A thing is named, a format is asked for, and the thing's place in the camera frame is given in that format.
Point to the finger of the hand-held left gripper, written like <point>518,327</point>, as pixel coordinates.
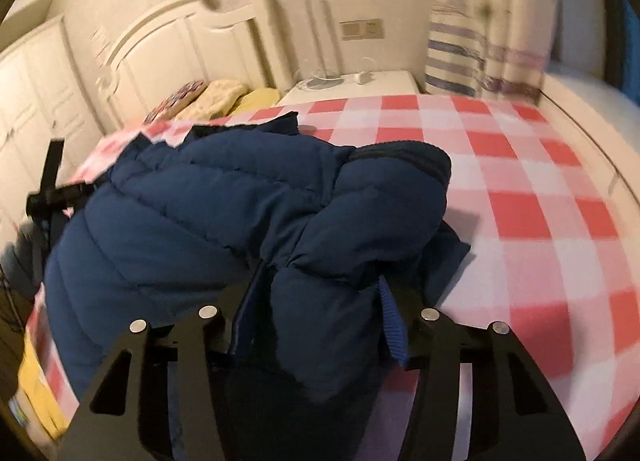
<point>60,198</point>
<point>55,161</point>

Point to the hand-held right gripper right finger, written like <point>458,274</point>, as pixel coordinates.
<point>392,326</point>

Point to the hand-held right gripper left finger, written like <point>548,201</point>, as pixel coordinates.
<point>247,311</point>

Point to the navy blue puffer jacket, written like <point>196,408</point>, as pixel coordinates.
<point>200,221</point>

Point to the white wardrobe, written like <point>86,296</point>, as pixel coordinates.
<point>40,101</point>

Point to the patterned round pillow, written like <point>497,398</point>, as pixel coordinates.
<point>175,98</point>

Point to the pink checkered blanket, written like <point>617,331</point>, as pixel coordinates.
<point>525,221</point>

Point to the cream textured pillow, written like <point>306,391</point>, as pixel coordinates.
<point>215,96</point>

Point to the white wooden bed headboard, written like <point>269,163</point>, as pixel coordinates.
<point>190,46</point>

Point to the yellow floral bed sheet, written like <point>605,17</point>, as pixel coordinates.
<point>40,391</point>

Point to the yellow pillow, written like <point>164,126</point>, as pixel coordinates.
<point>257,100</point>

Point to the white nightstand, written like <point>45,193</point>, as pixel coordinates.
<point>390,83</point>

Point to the white slim desk lamp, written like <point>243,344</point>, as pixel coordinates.
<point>315,36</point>

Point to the ship print curtain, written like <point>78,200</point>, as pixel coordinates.
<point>475,31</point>

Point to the beige wall outlet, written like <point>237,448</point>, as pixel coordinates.
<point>362,29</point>

